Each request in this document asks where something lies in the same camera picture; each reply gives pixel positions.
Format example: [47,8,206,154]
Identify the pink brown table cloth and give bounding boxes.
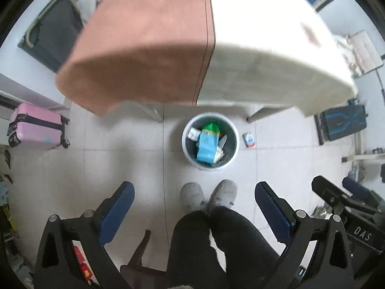
[56,0,215,116]

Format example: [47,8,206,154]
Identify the green blue plastic bag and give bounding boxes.
[196,123,223,164]

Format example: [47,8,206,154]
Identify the white round trash bin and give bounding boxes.
[181,112,240,171]

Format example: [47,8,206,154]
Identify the grey slipper left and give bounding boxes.
[180,182,206,213]

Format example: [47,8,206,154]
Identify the brown printed card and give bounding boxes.
[303,26,320,46]

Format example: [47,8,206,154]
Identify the beige chair with bags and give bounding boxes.
[334,30,384,78]

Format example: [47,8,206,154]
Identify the blue white small box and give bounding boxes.
[242,132,257,148]

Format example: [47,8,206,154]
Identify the person's black trouser legs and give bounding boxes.
[167,207,279,288]

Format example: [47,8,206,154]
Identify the black blue patterned panel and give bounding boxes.
[314,105,367,145]

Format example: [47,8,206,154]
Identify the white striped table cloth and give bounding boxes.
[197,0,358,116]

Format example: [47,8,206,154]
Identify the grey slipper right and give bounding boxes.
[208,179,237,213]

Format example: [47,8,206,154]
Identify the grey slipper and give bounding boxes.
[208,179,237,213]
[180,182,206,213]

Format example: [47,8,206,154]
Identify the pink suitcase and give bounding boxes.
[6,102,71,150]

